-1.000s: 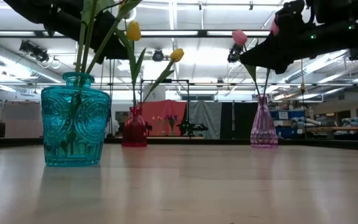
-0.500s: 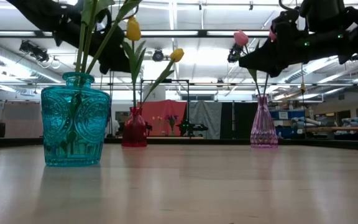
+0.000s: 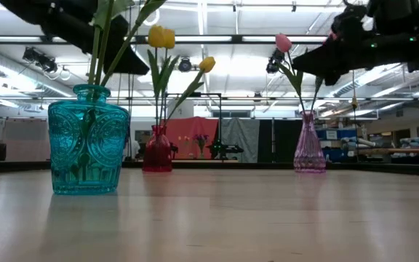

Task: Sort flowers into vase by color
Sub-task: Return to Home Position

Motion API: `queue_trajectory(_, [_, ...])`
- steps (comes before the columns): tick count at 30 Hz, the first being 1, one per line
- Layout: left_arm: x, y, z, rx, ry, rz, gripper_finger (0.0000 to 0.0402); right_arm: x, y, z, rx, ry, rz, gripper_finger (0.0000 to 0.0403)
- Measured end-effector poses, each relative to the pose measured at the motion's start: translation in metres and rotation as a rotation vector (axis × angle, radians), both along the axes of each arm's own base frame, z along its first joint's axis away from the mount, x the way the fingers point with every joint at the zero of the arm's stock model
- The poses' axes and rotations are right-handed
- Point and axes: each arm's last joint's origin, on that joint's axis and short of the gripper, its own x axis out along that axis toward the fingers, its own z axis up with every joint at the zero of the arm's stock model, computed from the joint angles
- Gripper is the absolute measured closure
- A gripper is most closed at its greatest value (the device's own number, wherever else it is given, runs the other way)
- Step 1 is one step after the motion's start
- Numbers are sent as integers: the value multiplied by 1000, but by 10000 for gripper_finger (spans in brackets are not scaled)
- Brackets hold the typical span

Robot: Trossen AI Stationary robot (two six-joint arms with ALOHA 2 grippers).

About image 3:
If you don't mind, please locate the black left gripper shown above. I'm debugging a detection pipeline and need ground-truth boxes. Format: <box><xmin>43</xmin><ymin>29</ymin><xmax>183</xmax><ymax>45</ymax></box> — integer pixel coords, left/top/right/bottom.
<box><xmin>40</xmin><ymin>0</ymin><xmax>151</xmax><ymax>76</ymax></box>

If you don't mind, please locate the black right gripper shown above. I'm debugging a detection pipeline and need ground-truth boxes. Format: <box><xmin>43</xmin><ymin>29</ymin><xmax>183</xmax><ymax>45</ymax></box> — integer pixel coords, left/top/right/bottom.
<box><xmin>291</xmin><ymin>21</ymin><xmax>419</xmax><ymax>87</ymax></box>

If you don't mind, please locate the yellow artificial tulip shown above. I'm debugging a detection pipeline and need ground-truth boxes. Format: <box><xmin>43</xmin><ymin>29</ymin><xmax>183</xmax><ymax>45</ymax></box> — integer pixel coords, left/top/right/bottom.
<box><xmin>158</xmin><ymin>28</ymin><xmax>181</xmax><ymax>128</ymax></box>
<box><xmin>146</xmin><ymin>24</ymin><xmax>167</xmax><ymax>128</ymax></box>
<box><xmin>164</xmin><ymin>56</ymin><xmax>217</xmax><ymax>127</ymax></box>

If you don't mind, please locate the pink ribbed glass vase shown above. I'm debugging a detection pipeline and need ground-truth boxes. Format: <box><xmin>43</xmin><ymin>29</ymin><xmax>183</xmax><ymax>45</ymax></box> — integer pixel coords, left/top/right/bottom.
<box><xmin>292</xmin><ymin>111</ymin><xmax>327</xmax><ymax>174</ymax></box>

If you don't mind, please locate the blue embossed glass vase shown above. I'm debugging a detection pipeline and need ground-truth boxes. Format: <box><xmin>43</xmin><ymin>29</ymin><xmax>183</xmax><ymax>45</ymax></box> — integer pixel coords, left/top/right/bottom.
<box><xmin>47</xmin><ymin>84</ymin><xmax>131</xmax><ymax>196</ymax></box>

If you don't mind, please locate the red glass vase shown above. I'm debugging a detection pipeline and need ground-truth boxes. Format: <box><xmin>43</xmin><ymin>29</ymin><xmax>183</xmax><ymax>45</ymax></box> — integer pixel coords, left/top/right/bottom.
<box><xmin>142</xmin><ymin>125</ymin><xmax>173</xmax><ymax>172</ymax></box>

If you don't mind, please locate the small purple flower vase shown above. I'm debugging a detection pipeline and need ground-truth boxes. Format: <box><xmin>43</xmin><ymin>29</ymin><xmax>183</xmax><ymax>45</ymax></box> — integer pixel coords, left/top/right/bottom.
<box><xmin>192</xmin><ymin>133</ymin><xmax>210</xmax><ymax>159</ymax></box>

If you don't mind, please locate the black ceiling spotlight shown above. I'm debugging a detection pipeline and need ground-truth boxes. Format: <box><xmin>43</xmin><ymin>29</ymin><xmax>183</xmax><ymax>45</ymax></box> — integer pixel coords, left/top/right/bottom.
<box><xmin>266</xmin><ymin>48</ymin><xmax>287</xmax><ymax>75</ymax></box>
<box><xmin>177</xmin><ymin>57</ymin><xmax>193</xmax><ymax>73</ymax></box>
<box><xmin>22</xmin><ymin>46</ymin><xmax>59</xmax><ymax>74</ymax></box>

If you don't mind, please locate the blue storage bin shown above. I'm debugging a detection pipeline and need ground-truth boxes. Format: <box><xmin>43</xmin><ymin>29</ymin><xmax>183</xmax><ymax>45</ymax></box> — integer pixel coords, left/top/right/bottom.
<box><xmin>316</xmin><ymin>127</ymin><xmax>359</xmax><ymax>163</ymax></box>

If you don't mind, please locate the black curtain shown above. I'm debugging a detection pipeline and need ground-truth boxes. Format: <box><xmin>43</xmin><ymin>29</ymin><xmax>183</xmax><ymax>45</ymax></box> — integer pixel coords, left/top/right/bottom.
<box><xmin>258</xmin><ymin>119</ymin><xmax>304</xmax><ymax>164</ymax></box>

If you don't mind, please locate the red backdrop cloth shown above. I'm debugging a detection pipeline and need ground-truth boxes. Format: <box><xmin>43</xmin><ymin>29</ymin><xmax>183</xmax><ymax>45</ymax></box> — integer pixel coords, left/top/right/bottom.
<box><xmin>164</xmin><ymin>116</ymin><xmax>220</xmax><ymax>160</ymax></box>

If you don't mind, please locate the wooden side table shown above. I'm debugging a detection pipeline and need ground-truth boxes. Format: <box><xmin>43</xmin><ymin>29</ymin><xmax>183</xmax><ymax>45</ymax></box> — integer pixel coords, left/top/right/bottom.
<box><xmin>356</xmin><ymin>146</ymin><xmax>419</xmax><ymax>164</ymax></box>

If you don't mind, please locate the grey backdrop cloth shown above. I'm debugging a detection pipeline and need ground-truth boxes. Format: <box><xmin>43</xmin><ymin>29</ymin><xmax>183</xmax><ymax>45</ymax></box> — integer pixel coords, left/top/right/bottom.
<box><xmin>220</xmin><ymin>118</ymin><xmax>260</xmax><ymax>164</ymax></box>

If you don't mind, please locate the white board panel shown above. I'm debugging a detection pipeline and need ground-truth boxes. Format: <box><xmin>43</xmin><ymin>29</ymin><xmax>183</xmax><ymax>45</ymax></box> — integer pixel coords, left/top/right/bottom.
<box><xmin>0</xmin><ymin>116</ymin><xmax>49</xmax><ymax>162</ymax></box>

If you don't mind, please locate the black tripod device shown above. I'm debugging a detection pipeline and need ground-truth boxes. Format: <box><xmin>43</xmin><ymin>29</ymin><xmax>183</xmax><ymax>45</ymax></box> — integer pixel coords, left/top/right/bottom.
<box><xmin>208</xmin><ymin>140</ymin><xmax>246</xmax><ymax>161</ymax></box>

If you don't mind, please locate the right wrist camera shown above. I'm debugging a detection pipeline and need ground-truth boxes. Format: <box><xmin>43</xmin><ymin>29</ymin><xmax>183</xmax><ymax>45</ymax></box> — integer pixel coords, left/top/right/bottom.
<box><xmin>331</xmin><ymin>0</ymin><xmax>370</xmax><ymax>43</ymax></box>

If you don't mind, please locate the black aluminium table frame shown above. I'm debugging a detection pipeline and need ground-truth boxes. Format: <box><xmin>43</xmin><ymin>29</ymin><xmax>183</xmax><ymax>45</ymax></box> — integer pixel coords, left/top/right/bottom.
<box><xmin>0</xmin><ymin>161</ymin><xmax>419</xmax><ymax>178</ymax></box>

